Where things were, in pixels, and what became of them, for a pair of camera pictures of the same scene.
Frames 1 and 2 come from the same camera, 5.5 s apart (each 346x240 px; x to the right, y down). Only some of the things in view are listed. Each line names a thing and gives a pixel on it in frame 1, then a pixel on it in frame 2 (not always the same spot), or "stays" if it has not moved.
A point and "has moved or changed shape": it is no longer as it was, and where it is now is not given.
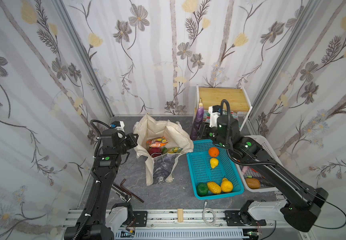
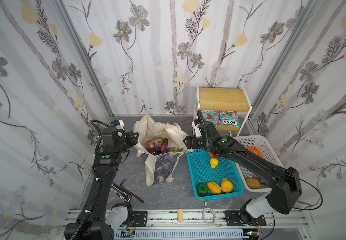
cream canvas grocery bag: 160,143 stays
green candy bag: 176,150 stays
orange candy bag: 157,142 stays
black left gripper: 132,140 stays
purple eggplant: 194,132 has moved or changed shape
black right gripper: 205,131 -> 191,142
